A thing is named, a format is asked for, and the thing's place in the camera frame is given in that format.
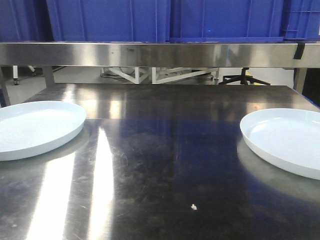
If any light blue plate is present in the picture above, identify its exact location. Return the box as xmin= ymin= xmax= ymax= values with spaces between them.
xmin=239 ymin=108 xmax=320 ymax=180
xmin=0 ymin=100 xmax=87 ymax=161

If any black office chair base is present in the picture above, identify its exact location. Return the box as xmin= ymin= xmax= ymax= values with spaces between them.
xmin=218 ymin=67 xmax=271 ymax=86

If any blue plastic bin right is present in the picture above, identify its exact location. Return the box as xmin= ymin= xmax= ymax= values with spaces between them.
xmin=169 ymin=0 xmax=284 ymax=43

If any blue plastic bin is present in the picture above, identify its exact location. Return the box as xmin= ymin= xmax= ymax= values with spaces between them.
xmin=169 ymin=0 xmax=284 ymax=43
xmin=46 ymin=0 xmax=171 ymax=43
xmin=0 ymin=0 xmax=53 ymax=42

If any steel table leg left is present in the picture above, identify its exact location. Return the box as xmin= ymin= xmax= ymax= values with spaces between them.
xmin=42 ymin=66 xmax=55 ymax=87

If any steel table leg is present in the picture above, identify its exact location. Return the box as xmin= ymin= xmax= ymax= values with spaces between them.
xmin=293 ymin=68 xmax=308 ymax=94
xmin=42 ymin=66 xmax=55 ymax=87

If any blue plastic bin centre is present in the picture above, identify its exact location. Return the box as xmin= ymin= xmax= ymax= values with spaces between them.
xmin=46 ymin=0 xmax=171 ymax=43

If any steel table leg right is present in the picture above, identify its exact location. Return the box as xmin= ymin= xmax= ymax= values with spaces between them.
xmin=293 ymin=68 xmax=308 ymax=94

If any white caster leg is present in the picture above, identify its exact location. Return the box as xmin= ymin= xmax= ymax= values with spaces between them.
xmin=12 ymin=65 xmax=19 ymax=86

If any black tape strip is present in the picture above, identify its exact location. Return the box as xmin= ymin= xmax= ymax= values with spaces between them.
xmin=293 ymin=42 xmax=305 ymax=60

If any blue plastic bin left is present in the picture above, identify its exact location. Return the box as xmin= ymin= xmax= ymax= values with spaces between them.
xmin=0 ymin=0 xmax=53 ymax=42

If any blue crate far right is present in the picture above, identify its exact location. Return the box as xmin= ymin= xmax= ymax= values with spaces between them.
xmin=280 ymin=0 xmax=320 ymax=41

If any white metal frame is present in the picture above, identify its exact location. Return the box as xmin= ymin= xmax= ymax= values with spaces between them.
xmin=100 ymin=67 xmax=220 ymax=84

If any stainless steel shelf rail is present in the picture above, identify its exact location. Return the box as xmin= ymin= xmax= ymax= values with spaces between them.
xmin=0 ymin=42 xmax=320 ymax=68

